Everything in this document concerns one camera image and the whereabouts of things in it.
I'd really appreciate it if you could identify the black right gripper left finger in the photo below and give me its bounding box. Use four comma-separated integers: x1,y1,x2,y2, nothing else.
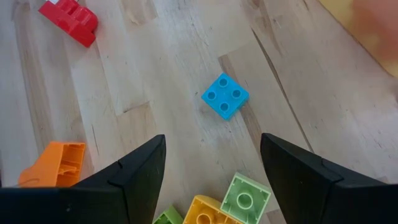
0,134,167,224

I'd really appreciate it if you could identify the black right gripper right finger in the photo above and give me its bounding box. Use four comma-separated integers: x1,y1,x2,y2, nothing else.
259,133,398,224

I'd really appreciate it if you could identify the light green square brick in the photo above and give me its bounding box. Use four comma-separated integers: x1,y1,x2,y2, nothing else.
220,172,272,224

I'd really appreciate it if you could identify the yellow translucent plastic bin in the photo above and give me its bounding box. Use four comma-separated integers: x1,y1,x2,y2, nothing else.
317,0,398,78

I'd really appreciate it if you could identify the small green toy brick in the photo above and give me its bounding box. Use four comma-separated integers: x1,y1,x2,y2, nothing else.
152,204,184,224

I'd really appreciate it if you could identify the orange toy car block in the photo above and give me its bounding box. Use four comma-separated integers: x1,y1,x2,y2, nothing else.
17,141,86,189

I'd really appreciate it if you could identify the orange long toy brick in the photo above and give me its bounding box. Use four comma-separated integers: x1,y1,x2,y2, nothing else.
182,194,246,224

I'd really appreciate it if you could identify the small cyan toy brick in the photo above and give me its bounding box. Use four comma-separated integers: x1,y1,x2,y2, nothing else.
201,72,250,121

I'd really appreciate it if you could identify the pink stepped toy brick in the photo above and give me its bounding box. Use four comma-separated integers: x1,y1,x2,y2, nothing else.
38,0,99,49

